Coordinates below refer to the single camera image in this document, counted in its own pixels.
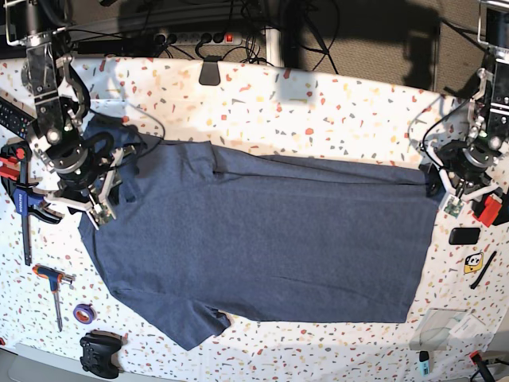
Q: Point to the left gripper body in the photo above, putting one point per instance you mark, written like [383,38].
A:
[463,169]

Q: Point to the clear plastic bag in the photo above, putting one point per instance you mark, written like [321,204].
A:
[433,331]

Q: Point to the purple tape roll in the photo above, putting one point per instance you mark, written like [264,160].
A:
[84,313]

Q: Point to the light blue highlighter marker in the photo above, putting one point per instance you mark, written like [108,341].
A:
[424,366]

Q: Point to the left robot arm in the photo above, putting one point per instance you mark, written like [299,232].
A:
[488,106]

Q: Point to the black TV remote control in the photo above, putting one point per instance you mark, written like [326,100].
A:
[14,119]

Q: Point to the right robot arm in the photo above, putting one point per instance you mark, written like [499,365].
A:
[60,97]

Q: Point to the small black case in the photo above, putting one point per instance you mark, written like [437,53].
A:
[464,236]

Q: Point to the white power strip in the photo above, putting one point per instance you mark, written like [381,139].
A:
[194,38]

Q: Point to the black pen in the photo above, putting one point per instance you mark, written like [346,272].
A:
[476,283]

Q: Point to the black table clip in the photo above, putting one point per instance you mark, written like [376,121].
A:
[210,74]

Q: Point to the orange blue T-handle screwdriver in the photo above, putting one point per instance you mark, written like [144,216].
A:
[55,278]

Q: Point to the red black clamp right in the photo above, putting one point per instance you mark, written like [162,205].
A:
[492,210]

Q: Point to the white paper card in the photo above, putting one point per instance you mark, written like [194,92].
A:
[467,328]

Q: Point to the yellow cartoon sticker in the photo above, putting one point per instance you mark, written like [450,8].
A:
[473,262]

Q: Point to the black game controller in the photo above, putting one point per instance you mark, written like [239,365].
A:
[98,350]

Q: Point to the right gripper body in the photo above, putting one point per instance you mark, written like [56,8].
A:
[88,170]

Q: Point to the blue grey T-shirt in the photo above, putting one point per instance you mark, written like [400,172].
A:
[203,231]

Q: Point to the orange black tool bottom right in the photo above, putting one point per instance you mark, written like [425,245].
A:
[482,368]

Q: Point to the white table leg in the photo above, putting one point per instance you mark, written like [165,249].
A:
[273,47]

